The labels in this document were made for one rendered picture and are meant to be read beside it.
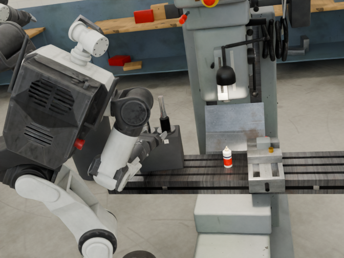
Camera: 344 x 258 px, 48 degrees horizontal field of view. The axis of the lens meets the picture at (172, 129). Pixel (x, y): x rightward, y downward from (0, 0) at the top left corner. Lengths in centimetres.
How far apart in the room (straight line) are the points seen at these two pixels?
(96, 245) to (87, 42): 71
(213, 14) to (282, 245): 154
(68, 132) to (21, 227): 244
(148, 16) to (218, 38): 398
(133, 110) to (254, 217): 84
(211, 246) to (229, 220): 14
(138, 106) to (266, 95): 110
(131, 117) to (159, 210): 207
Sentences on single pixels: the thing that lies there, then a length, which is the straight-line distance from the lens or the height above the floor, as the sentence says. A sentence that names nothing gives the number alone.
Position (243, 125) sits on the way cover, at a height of 98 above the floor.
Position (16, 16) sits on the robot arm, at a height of 176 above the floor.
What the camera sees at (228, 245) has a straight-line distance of 176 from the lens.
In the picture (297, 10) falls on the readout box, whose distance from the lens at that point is 180.
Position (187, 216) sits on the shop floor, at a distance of 304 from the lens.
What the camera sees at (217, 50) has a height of 155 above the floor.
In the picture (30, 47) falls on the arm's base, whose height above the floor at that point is 173.
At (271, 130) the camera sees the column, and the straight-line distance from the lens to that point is 220.
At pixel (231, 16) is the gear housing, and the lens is 146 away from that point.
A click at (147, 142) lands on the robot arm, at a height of 118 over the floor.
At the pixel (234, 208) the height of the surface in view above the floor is 85.
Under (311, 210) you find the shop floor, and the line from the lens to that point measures 307.
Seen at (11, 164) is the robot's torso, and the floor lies 140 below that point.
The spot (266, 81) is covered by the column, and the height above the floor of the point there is 120.
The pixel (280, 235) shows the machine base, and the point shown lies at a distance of 257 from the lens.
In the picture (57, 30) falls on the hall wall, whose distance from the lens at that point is 667.
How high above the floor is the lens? 198
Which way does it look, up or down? 28 degrees down
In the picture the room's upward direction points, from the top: 10 degrees counter-clockwise
